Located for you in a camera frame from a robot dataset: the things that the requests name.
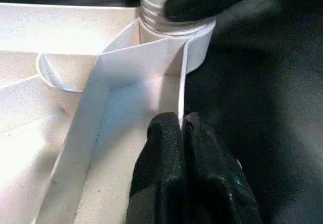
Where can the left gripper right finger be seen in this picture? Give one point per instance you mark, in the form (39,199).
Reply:
(217,183)

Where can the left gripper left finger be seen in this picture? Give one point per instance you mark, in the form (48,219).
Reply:
(160,173)

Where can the white plastic table leg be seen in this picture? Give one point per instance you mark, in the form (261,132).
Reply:
(156,17)

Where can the white plastic table top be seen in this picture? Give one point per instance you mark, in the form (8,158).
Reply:
(60,108)

